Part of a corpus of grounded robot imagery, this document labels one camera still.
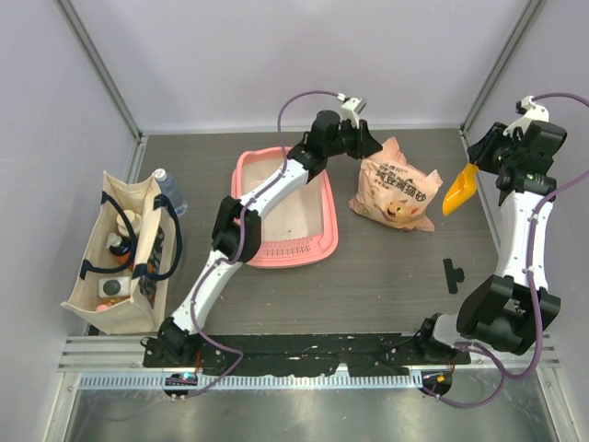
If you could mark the beige wooden item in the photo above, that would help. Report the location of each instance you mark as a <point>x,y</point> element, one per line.
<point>129,219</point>

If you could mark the clear plastic water bottle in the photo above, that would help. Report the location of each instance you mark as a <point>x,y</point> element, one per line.
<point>169,186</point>

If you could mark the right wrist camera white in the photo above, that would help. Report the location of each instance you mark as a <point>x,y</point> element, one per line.
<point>529,112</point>

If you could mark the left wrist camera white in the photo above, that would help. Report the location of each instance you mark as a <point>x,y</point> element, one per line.
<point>350,108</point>

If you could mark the beige canvas tote bag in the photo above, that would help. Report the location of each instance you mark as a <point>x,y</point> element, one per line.
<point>154,257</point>

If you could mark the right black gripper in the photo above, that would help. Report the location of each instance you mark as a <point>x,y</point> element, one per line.
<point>480,153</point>

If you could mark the aluminium rail frame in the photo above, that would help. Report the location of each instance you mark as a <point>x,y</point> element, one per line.
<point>117,363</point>

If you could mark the yellow plastic scoop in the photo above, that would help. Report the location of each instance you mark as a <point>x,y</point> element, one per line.
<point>463,188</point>

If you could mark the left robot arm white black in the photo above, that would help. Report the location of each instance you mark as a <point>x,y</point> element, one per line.
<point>236,236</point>

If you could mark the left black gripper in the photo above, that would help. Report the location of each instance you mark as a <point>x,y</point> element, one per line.
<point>365,145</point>

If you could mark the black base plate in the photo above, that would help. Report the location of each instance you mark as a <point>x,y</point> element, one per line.
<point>300,355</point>

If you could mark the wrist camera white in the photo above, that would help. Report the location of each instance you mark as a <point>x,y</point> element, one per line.
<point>529,112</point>
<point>350,108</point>

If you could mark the dark bottle white pump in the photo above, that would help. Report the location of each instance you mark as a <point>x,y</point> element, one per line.
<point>118,246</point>

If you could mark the pink litter box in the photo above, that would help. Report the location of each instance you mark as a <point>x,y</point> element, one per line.
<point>300,230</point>

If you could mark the pink cat litter bag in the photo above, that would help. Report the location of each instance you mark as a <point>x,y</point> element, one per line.
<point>392,192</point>

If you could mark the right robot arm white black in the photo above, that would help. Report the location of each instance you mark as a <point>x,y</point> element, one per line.
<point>510,310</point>

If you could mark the black bag clip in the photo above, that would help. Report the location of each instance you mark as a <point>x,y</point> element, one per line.
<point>454,276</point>

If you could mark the white bottle grey cap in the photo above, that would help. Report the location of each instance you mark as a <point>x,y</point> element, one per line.
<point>112,287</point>

